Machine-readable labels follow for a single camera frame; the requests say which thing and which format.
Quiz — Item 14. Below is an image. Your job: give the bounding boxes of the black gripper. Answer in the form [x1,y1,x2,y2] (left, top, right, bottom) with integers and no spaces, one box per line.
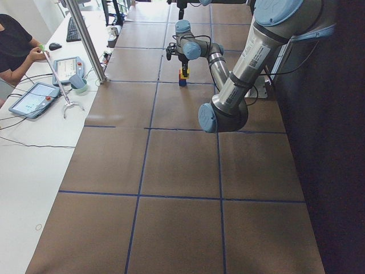
[178,54,189,70]

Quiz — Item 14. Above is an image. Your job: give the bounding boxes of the long reacher grabber tool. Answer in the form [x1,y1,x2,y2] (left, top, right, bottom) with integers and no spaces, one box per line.
[38,44,85,119]

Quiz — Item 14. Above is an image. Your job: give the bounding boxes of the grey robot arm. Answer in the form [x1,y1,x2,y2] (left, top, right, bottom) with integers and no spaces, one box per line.
[167,0,213,20]
[167,1,338,133]

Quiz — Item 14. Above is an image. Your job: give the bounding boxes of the yellow wooden cube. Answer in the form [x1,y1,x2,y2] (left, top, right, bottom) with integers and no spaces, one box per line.
[180,68,190,79]

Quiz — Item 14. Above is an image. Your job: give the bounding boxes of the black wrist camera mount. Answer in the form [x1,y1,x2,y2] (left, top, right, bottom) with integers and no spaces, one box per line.
[166,42,177,61]

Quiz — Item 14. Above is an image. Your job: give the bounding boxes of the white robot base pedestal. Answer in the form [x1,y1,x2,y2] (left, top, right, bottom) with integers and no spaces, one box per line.
[245,75,270,99]

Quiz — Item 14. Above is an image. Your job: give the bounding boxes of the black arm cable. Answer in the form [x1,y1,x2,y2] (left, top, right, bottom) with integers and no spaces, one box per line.
[172,34,320,106]

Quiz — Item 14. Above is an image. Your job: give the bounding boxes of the aluminium frame post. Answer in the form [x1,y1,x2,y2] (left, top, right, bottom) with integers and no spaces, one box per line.
[65,0,107,84]

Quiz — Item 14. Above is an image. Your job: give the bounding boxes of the black computer mouse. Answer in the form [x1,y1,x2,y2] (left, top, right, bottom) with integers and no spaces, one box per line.
[48,43,62,51]

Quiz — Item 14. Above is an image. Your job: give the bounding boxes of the blue teach pendant near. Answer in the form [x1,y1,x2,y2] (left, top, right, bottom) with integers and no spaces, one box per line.
[9,82,60,119]

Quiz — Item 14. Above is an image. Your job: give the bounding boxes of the seated person black shirt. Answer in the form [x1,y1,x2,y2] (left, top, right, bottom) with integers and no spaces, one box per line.
[1,14,46,86]

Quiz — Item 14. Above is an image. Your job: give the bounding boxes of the black keyboard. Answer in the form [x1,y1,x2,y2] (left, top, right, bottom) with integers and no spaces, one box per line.
[66,17,82,42]

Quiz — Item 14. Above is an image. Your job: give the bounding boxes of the blue teach pendant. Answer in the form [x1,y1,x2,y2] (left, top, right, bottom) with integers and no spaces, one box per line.
[9,82,60,119]
[53,57,84,84]

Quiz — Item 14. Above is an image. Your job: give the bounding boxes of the metal cup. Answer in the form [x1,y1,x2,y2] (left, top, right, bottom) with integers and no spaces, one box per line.
[110,26,119,37]

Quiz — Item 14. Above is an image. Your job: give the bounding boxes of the blue teach pendant far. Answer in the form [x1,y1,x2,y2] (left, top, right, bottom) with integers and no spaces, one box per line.
[53,57,84,84]

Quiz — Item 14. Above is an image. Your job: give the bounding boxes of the blue wooden cube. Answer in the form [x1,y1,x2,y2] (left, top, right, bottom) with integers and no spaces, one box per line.
[179,79,186,87]

